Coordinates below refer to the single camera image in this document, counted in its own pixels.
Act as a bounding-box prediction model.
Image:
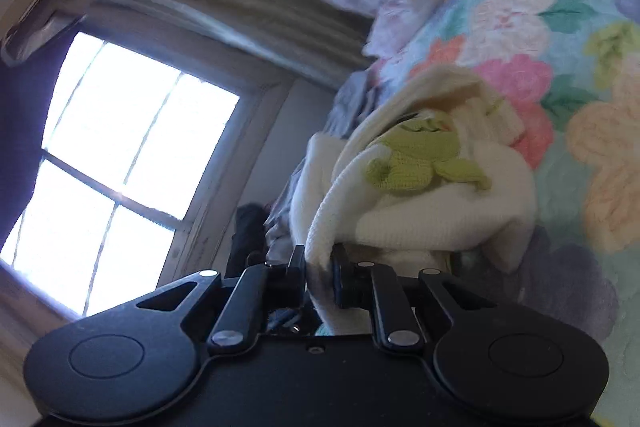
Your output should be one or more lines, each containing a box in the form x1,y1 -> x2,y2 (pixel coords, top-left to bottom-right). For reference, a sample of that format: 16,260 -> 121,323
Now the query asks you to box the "floral quilted bedspread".
372,0 -> 639,426

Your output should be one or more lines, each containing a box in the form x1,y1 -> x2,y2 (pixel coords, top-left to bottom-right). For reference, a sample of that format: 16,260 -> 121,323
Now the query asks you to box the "wooden window frame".
1,0 -> 292,319

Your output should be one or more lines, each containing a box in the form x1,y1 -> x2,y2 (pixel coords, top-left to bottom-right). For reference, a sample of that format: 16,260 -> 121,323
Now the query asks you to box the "cream knit baby cardigan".
290,65 -> 537,335

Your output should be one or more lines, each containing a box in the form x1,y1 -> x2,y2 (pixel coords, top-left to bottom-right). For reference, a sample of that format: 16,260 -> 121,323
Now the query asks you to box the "black garment on cushion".
226,202 -> 268,277

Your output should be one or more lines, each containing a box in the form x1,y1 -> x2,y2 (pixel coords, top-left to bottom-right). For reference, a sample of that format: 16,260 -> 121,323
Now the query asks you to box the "grey cloth garment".
265,70 -> 378,265

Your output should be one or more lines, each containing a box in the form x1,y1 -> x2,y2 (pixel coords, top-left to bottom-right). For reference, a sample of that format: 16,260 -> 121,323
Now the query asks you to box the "gold satin curtain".
8,0 -> 371,89

